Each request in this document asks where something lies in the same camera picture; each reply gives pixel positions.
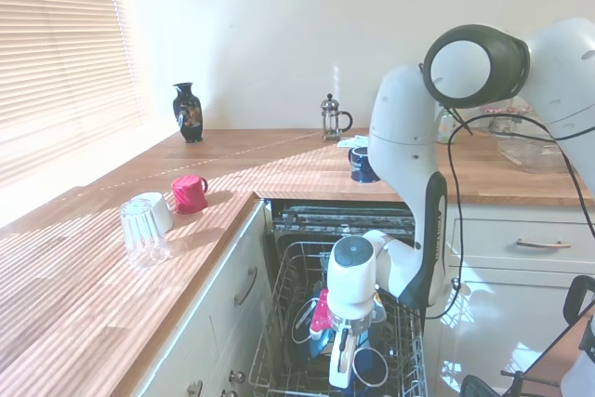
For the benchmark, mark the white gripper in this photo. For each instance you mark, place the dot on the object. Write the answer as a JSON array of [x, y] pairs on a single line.
[[339, 364]]

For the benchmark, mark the bright blue mug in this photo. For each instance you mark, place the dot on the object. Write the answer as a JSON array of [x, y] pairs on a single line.
[[372, 366]]

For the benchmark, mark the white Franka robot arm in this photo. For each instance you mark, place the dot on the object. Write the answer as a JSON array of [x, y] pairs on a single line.
[[404, 136]]

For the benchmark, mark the built-in dishwasher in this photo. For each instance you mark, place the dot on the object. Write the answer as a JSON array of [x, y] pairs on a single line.
[[344, 218]]

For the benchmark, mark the navy mug with print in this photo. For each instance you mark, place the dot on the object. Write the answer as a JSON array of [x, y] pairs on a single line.
[[362, 167]]

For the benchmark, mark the red mug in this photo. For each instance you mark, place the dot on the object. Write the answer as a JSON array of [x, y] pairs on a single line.
[[188, 194]]

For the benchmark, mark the plain white mug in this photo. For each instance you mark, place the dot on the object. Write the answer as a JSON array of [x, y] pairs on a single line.
[[160, 211]]

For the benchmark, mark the white kitchen cabinet unit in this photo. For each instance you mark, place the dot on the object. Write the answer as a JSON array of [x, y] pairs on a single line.
[[511, 276], [209, 299]]

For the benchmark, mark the black tripod stand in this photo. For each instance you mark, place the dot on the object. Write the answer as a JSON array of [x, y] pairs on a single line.
[[516, 380]]

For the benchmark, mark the printed paper leaflet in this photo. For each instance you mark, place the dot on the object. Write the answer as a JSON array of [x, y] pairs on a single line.
[[353, 141]]

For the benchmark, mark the clear drinking glass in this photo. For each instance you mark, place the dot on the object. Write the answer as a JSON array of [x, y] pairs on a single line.
[[141, 234]]

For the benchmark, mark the glass french press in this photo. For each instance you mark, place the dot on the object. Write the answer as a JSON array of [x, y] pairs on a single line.
[[331, 120]]

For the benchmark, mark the clear plastic container with lid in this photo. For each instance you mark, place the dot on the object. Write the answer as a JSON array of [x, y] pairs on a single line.
[[530, 155]]

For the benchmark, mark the dark blue painted vase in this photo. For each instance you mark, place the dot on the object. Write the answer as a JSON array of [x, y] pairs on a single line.
[[188, 113]]

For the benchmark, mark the cream venetian blind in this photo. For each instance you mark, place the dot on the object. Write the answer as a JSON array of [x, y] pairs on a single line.
[[60, 53]]

